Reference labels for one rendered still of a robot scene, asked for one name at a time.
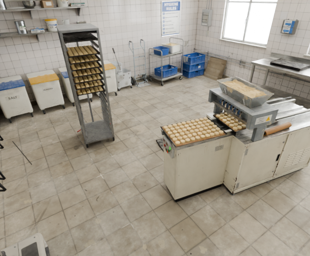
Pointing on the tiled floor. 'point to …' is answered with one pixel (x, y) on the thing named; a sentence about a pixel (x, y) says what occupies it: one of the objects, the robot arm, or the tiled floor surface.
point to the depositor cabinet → (272, 152)
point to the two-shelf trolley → (169, 64)
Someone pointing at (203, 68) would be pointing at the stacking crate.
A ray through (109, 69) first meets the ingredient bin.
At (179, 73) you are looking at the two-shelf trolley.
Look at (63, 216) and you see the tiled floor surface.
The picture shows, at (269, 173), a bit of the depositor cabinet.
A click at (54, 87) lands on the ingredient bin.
